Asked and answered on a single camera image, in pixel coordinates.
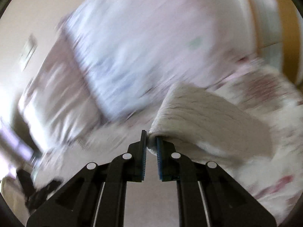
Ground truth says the cream knitted small garment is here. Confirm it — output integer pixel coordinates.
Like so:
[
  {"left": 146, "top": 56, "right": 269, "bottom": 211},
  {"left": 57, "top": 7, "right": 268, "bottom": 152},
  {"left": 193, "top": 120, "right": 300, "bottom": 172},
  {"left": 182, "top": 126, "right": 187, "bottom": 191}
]
[{"left": 149, "top": 82, "right": 274, "bottom": 161}]

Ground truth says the red floral bedsheet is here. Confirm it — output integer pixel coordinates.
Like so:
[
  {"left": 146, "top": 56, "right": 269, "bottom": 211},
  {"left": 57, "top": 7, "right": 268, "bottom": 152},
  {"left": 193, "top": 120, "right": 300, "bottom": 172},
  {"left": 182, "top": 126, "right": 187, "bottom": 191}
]
[{"left": 35, "top": 61, "right": 302, "bottom": 224}]

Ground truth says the lavender print pillow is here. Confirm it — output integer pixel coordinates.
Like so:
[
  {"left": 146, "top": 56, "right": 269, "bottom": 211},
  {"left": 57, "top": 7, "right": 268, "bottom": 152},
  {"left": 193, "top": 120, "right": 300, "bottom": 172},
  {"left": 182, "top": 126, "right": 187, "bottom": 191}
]
[{"left": 61, "top": 0, "right": 251, "bottom": 120}]

